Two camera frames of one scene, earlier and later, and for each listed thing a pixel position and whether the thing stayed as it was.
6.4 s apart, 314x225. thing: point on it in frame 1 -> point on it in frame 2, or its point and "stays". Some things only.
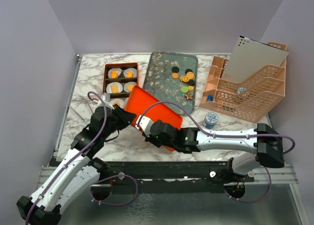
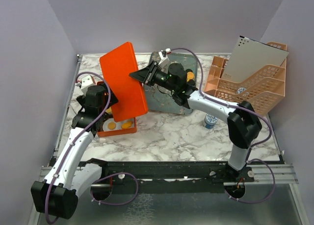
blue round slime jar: x=210 y=119 stays
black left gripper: x=126 y=117 -> x=82 y=99
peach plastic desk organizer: x=250 y=99 stays
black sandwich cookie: x=191 y=82 stays
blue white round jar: x=241 y=90 stays
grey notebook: x=249 y=58 stays
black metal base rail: x=161 y=177 stays
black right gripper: x=150 y=138 -> x=146 y=76
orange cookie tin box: x=119 y=80 -> x=105 y=133
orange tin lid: x=139 y=99 -> x=117 y=65
